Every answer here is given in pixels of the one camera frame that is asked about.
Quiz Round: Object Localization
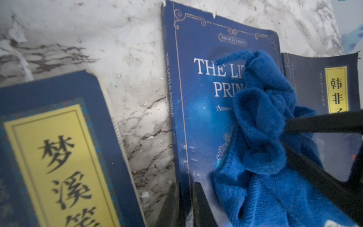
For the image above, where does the dark blue yellow-label book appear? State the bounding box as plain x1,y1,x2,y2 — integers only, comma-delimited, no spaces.
1,71,145,227

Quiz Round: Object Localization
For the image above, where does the blue Little Prince book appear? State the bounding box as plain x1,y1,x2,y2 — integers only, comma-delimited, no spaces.
162,1,283,227

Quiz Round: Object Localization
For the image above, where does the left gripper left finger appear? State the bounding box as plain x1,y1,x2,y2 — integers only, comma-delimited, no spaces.
154,182,181,227

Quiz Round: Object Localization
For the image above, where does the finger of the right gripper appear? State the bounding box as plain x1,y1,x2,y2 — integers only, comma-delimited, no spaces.
285,110,363,133
285,145,363,226

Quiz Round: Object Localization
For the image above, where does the blue microfiber cloth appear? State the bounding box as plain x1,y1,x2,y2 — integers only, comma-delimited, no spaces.
213,51,354,227

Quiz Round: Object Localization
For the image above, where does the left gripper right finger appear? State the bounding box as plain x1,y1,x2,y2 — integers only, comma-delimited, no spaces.
192,182,218,227

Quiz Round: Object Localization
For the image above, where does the navy yellow-label book right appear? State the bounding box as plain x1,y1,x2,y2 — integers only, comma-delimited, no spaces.
282,53,362,182

